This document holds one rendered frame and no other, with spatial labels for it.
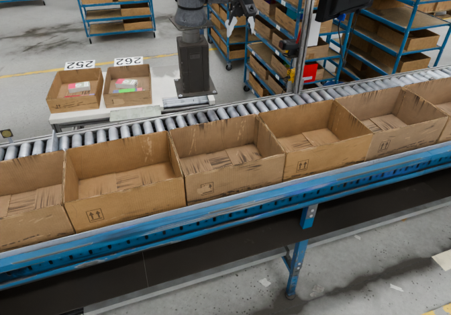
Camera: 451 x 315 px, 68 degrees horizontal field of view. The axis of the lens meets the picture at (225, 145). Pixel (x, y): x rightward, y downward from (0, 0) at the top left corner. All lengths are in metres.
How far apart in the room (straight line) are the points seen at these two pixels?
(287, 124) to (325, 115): 0.20
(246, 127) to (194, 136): 0.24
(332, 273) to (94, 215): 1.50
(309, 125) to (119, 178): 0.91
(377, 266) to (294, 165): 1.19
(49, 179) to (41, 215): 0.31
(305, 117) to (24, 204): 1.23
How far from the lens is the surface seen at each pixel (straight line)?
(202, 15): 2.08
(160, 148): 1.44
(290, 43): 2.14
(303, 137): 1.65
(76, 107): 2.22
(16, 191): 1.56
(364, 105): 1.81
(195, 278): 1.82
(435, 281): 2.46
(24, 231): 1.28
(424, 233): 2.67
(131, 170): 1.48
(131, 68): 2.47
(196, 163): 1.46
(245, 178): 1.27
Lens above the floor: 1.85
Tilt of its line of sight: 38 degrees down
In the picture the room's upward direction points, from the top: straight up
